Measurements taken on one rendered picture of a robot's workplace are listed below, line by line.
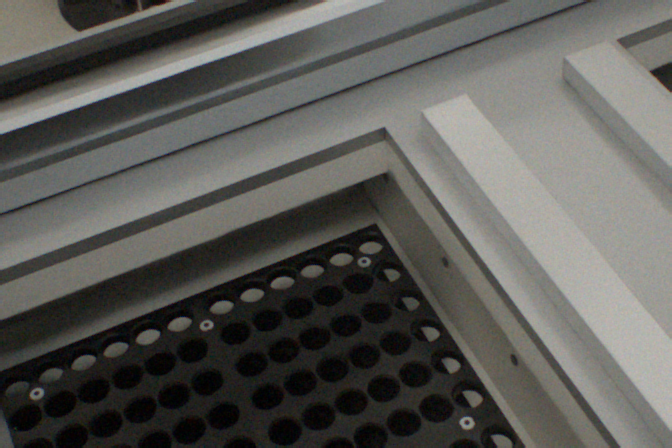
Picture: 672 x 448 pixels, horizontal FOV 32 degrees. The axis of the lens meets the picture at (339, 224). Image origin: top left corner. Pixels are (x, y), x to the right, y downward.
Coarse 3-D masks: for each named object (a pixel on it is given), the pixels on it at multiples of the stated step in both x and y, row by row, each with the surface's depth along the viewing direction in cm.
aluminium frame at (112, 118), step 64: (256, 0) 49; (320, 0) 49; (384, 0) 50; (448, 0) 51; (512, 0) 53; (576, 0) 54; (64, 64) 47; (128, 64) 48; (192, 64) 48; (256, 64) 49; (320, 64) 51; (384, 64) 52; (0, 128) 46; (64, 128) 47; (128, 128) 49; (192, 128) 50; (0, 192) 48
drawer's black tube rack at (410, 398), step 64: (384, 256) 51; (256, 320) 50; (320, 320) 49; (384, 320) 53; (64, 384) 48; (128, 384) 52; (192, 384) 48; (256, 384) 47; (320, 384) 47; (384, 384) 50; (448, 384) 47
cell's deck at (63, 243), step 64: (640, 0) 55; (448, 64) 53; (512, 64) 52; (640, 64) 52; (256, 128) 51; (320, 128) 51; (384, 128) 51; (512, 128) 50; (576, 128) 49; (64, 192) 49; (128, 192) 49; (192, 192) 49; (256, 192) 50; (320, 192) 52; (448, 192) 48; (576, 192) 47; (640, 192) 47; (0, 256) 47; (64, 256) 48; (128, 256) 49; (448, 256) 49; (512, 256) 45; (640, 256) 44; (512, 320) 44; (576, 384) 41
